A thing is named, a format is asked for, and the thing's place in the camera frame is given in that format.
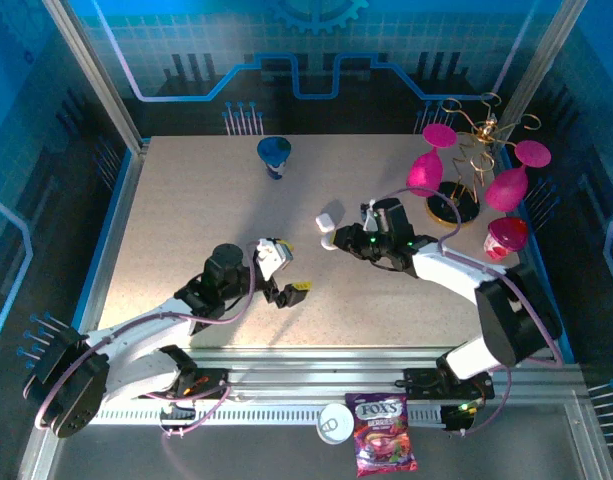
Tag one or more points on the white earbud charging case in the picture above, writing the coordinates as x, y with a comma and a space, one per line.
324, 220

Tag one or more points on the aluminium mounting rail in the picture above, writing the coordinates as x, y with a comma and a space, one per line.
311, 372

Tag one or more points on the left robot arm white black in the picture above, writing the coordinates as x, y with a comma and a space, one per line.
136, 330

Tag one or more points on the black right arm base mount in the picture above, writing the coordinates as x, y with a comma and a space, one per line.
421, 380

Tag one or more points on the aluminium frame post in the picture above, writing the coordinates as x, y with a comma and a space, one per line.
541, 65
93, 75

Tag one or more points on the red pink jelly cup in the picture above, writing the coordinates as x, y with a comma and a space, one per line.
506, 237

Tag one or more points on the purple Fox's candy bag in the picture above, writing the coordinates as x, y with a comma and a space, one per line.
381, 435

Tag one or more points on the pink wine glass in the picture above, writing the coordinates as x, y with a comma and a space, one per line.
506, 190
425, 172

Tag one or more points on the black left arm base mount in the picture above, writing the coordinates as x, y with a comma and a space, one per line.
206, 377

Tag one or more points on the blue plastic cup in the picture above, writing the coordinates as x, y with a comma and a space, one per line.
274, 150

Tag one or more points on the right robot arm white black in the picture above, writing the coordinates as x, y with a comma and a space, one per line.
451, 272

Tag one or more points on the white pull-tab can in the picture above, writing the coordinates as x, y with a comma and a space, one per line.
335, 424

